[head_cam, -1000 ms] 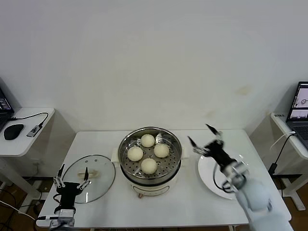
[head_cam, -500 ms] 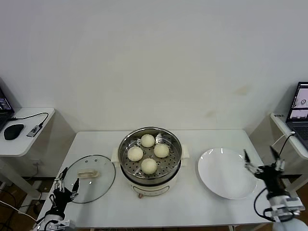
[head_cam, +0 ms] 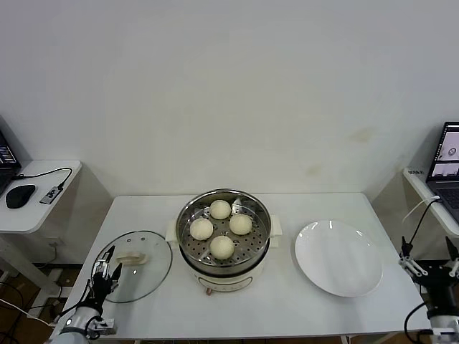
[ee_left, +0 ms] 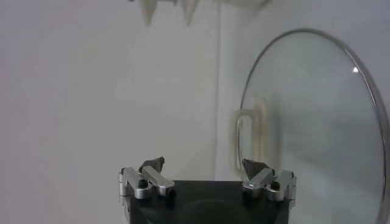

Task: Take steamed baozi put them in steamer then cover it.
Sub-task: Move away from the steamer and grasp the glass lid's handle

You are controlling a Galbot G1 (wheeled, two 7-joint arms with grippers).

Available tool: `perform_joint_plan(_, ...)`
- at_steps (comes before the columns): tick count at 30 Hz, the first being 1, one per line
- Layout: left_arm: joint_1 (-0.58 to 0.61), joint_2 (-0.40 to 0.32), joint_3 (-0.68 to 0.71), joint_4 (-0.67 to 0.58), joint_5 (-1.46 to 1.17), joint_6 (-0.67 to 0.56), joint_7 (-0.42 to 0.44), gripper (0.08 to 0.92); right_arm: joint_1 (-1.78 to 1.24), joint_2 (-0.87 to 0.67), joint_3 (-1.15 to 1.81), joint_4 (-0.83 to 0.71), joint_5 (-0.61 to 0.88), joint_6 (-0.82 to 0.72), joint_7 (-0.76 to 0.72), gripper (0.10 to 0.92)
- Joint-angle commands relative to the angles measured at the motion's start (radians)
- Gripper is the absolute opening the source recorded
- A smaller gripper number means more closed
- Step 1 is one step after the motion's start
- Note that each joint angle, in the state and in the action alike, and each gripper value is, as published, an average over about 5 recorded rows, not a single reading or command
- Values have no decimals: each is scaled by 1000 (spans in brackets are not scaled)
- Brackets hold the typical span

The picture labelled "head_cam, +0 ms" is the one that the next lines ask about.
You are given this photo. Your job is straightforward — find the round glass pot lid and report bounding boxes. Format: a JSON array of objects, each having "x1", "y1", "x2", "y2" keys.
[{"x1": 91, "y1": 229, "x2": 174, "y2": 304}]

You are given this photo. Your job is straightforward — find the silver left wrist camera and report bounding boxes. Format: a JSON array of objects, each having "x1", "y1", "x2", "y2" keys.
[{"x1": 85, "y1": 315, "x2": 118, "y2": 337}]

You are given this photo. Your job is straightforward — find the black laptop dark screen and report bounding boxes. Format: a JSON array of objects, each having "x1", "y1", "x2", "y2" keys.
[{"x1": 0, "y1": 114, "x2": 24, "y2": 199}]

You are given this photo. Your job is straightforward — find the white cable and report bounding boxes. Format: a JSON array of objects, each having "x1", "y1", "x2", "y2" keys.
[
  {"x1": 0, "y1": 297, "x2": 55, "y2": 326},
  {"x1": 402, "y1": 196, "x2": 443, "y2": 225}
]

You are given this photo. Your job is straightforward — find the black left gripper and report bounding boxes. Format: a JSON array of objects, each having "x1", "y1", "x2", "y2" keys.
[{"x1": 90, "y1": 244, "x2": 124, "y2": 304}]

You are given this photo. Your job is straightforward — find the small grey usb hub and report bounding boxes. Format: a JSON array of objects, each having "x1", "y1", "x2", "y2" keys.
[{"x1": 39, "y1": 186, "x2": 63, "y2": 206}]

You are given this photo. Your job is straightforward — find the grey laptop with camera views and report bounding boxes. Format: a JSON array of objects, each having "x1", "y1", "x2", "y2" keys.
[{"x1": 426, "y1": 120, "x2": 459, "y2": 220}]

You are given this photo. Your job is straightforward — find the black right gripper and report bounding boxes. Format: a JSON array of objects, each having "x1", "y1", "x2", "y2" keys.
[{"x1": 399, "y1": 236, "x2": 459, "y2": 315}]

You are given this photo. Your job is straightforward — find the black floor cables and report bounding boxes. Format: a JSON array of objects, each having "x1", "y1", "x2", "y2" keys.
[{"x1": 0, "y1": 277, "x2": 40, "y2": 344}]

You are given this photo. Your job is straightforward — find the perforated steel steamer basket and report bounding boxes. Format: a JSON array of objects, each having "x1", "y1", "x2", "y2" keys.
[{"x1": 176, "y1": 188, "x2": 272, "y2": 271}]

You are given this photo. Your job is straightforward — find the large white round plate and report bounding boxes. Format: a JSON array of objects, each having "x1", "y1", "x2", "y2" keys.
[{"x1": 295, "y1": 219, "x2": 384, "y2": 298}]

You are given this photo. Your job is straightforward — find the black computer mouse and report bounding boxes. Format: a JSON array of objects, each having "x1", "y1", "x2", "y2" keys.
[{"x1": 5, "y1": 183, "x2": 37, "y2": 209}]

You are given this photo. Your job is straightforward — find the black usb hub cable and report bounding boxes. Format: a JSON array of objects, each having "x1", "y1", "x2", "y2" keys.
[{"x1": 14, "y1": 166, "x2": 75, "y2": 189}]

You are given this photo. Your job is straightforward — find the white steamed baozi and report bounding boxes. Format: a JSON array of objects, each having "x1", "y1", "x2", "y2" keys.
[
  {"x1": 189, "y1": 216, "x2": 215, "y2": 241},
  {"x1": 209, "y1": 234, "x2": 236, "y2": 260},
  {"x1": 209, "y1": 199, "x2": 232, "y2": 221},
  {"x1": 228, "y1": 214, "x2": 253, "y2": 237}
]

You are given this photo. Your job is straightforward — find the white side table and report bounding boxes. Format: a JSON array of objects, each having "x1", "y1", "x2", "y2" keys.
[
  {"x1": 402, "y1": 166, "x2": 459, "y2": 266},
  {"x1": 0, "y1": 159, "x2": 84, "y2": 320}
]

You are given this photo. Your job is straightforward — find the black cable with power adapter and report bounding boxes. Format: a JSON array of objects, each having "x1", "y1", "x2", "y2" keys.
[{"x1": 404, "y1": 199, "x2": 440, "y2": 248}]

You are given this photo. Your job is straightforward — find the cream electric cooking pot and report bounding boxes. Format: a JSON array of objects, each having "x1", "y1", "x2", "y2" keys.
[{"x1": 166, "y1": 214, "x2": 285, "y2": 296}]

